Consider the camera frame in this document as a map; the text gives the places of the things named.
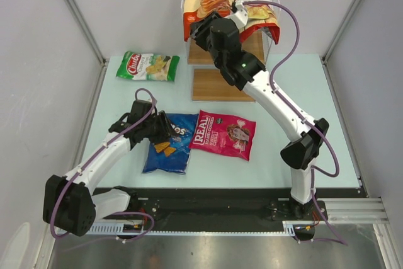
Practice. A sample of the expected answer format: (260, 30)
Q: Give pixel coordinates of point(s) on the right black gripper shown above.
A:
(199, 29)

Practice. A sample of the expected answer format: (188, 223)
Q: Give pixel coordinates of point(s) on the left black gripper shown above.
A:
(166, 130)

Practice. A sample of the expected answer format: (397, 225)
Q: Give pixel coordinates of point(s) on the pink Real chips bag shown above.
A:
(225, 135)

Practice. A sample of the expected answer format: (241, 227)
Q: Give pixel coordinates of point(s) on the red Chuba cassava chips bag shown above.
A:
(260, 16)

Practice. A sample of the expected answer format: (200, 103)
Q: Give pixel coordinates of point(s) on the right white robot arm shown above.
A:
(304, 133)

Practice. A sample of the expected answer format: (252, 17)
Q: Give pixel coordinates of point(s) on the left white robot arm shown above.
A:
(94, 174)

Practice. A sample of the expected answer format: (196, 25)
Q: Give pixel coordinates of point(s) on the blue Doritos chips bag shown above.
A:
(173, 155)

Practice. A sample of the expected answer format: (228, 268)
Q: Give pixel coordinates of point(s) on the green Chuba cassava chips bag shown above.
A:
(148, 67)

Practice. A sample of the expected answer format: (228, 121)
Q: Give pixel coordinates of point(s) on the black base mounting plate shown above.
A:
(224, 210)

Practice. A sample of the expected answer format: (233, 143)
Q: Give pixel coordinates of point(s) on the white wire wooden shelf rack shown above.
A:
(240, 68)

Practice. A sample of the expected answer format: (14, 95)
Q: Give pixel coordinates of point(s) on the aluminium frame rail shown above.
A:
(348, 211)

